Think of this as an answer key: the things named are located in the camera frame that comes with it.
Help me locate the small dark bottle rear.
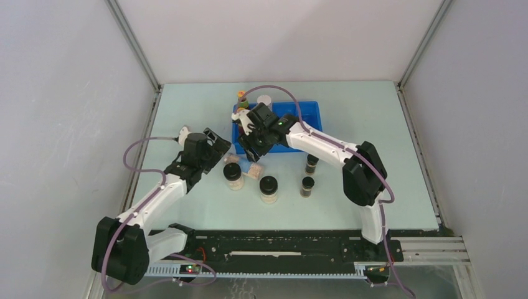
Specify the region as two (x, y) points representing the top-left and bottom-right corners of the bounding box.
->
(305, 154), (319, 176)

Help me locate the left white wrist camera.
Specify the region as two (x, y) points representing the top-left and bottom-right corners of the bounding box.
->
(174, 125), (191, 146)

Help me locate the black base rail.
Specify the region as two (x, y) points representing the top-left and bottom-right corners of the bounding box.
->
(158, 229), (405, 275)

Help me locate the silver lid jar front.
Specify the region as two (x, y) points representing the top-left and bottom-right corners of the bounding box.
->
(224, 153), (264, 180)

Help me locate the white slotted cable duct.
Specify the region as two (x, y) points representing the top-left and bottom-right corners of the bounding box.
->
(144, 263), (367, 279)

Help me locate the black lid jar left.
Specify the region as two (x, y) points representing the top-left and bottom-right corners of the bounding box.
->
(223, 163), (244, 191)

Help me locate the black lid jar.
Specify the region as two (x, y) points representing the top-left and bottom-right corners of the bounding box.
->
(259, 176), (278, 204)
(223, 163), (244, 191)

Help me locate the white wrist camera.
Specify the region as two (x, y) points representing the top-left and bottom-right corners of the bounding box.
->
(231, 108), (255, 135)
(174, 125), (191, 146)

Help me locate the small dark bottle front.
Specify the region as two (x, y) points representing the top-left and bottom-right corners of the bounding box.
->
(300, 176), (315, 197)

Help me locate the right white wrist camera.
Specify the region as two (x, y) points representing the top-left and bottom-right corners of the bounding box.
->
(231, 108), (255, 135)

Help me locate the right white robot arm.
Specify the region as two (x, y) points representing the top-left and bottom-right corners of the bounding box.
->
(231, 104), (387, 260)

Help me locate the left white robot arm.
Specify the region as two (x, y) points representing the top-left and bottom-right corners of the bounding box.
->
(91, 126), (232, 285)

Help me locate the black lid jar front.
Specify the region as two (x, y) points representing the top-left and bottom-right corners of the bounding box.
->
(259, 176), (278, 204)

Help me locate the small dark bottle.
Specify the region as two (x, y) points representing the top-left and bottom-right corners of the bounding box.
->
(305, 154), (319, 176)
(300, 176), (315, 197)

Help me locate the silver lid jar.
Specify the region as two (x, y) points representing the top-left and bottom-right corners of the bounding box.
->
(224, 153), (264, 180)
(257, 95), (273, 111)

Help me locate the red sauce bottle green label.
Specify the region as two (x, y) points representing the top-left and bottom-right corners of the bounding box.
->
(237, 90), (249, 109)

